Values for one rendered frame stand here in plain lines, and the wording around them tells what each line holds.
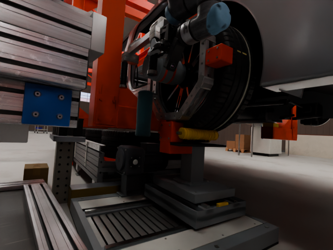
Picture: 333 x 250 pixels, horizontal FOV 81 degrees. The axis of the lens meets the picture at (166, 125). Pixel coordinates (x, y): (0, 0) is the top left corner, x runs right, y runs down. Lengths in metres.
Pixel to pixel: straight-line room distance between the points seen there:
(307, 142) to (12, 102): 8.81
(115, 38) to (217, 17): 1.00
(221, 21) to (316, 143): 8.36
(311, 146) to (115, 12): 8.22
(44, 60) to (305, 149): 8.79
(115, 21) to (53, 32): 1.10
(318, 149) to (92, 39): 8.63
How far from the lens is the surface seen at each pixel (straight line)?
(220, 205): 1.05
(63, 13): 0.51
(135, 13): 4.13
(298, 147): 9.00
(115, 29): 1.54
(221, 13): 0.64
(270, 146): 6.67
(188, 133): 0.96
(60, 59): 0.48
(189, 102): 0.93
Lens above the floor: 0.50
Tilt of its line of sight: 3 degrees up
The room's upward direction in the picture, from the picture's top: 4 degrees clockwise
